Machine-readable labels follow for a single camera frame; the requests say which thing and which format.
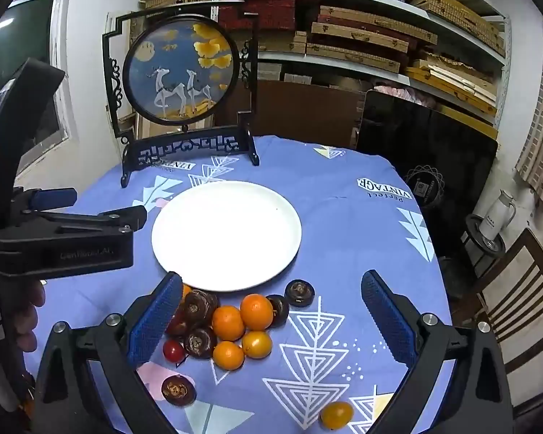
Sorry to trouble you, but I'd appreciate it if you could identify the shelf of flat boxes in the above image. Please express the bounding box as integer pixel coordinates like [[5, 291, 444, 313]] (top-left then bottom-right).
[[140, 0, 508, 118]]

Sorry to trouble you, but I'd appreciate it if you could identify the white round plate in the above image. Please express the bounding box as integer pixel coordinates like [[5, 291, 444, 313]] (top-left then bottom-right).
[[151, 181, 303, 292]]

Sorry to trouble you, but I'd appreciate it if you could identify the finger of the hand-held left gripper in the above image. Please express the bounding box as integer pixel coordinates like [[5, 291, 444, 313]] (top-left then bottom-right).
[[13, 187, 78, 211], [25, 205, 148, 236]]

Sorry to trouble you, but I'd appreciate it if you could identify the blue printed tablecloth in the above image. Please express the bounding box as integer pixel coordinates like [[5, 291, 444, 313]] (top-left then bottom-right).
[[22, 135, 455, 434]]

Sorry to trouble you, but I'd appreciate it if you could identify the wooden chair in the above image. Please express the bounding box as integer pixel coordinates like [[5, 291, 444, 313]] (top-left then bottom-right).
[[452, 228, 543, 417]]

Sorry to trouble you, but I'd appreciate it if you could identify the large orange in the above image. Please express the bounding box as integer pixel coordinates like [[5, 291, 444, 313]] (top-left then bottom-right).
[[240, 294, 274, 331]]

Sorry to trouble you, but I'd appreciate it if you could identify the black glass board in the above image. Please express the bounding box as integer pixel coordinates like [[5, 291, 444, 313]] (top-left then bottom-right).
[[357, 90, 499, 256]]

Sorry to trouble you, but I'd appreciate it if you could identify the dark red cherry tomato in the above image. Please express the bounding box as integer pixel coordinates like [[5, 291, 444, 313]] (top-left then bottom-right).
[[165, 311, 191, 339]]

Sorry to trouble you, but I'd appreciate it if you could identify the round deer screen ornament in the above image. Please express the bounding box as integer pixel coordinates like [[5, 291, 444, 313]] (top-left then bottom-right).
[[102, 0, 261, 189]]

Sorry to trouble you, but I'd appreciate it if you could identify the window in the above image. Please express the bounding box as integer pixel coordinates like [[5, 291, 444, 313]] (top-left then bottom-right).
[[0, 0, 80, 177]]

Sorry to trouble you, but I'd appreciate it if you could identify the person's left hand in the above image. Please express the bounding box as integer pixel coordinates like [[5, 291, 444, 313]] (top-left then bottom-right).
[[13, 279, 47, 354]]

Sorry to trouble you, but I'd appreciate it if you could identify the white thermos jug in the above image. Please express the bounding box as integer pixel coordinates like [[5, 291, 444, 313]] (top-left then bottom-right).
[[479, 189, 518, 243]]

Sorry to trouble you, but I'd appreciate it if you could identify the white metal shelf unit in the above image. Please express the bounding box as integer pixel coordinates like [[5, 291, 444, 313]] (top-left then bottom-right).
[[140, 0, 512, 142]]

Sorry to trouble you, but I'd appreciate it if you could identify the brown cardboard sheet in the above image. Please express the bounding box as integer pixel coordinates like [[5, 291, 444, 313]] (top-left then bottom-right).
[[215, 80, 367, 148]]

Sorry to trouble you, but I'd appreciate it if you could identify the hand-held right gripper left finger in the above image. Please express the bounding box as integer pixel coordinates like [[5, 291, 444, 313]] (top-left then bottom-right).
[[29, 272, 184, 434]]

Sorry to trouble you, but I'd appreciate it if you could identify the round dark stool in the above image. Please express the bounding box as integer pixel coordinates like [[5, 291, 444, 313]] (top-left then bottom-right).
[[463, 213, 508, 255]]

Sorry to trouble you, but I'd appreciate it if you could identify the pink cloth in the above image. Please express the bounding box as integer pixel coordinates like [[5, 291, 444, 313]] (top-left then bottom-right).
[[373, 82, 437, 106]]

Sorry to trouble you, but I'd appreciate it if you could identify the yellow cherry tomato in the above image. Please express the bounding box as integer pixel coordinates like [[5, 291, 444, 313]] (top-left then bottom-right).
[[320, 401, 354, 430]]

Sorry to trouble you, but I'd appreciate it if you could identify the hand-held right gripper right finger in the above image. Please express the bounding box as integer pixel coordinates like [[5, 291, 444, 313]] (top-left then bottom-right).
[[361, 269, 514, 434]]

